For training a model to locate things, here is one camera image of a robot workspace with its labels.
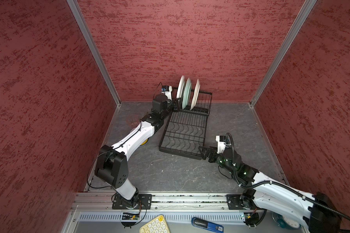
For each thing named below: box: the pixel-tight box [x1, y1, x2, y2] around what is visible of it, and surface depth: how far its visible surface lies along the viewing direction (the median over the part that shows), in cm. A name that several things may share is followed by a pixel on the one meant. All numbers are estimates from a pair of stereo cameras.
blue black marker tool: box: [191, 216, 225, 233], surface depth 66 cm
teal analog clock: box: [271, 212, 302, 230], surface depth 67 cm
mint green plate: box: [182, 77, 192, 110], surface depth 81 cm
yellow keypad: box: [139, 214, 171, 233], surface depth 67 cm
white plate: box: [176, 75, 186, 99], surface depth 79 cm
